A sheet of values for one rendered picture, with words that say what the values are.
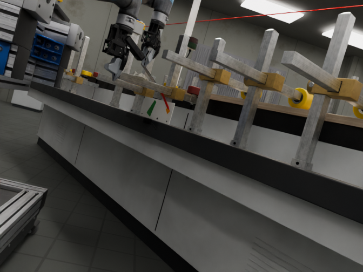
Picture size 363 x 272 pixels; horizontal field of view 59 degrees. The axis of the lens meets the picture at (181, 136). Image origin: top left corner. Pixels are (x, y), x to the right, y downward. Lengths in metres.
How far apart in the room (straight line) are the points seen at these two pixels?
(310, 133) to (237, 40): 7.75
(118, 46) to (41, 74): 0.34
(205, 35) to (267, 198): 7.58
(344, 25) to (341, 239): 0.58
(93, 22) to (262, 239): 7.56
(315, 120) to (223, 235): 0.69
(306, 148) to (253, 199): 0.25
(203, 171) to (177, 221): 0.47
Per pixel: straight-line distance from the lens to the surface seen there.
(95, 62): 8.23
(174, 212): 1.68
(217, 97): 1.55
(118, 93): 1.94
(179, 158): 1.37
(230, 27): 8.69
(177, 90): 1.44
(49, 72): 1.42
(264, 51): 1.17
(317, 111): 0.99
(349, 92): 0.96
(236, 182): 1.14
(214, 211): 1.47
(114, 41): 1.29
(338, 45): 1.04
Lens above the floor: 0.75
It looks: 3 degrees down
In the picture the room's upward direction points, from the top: 16 degrees clockwise
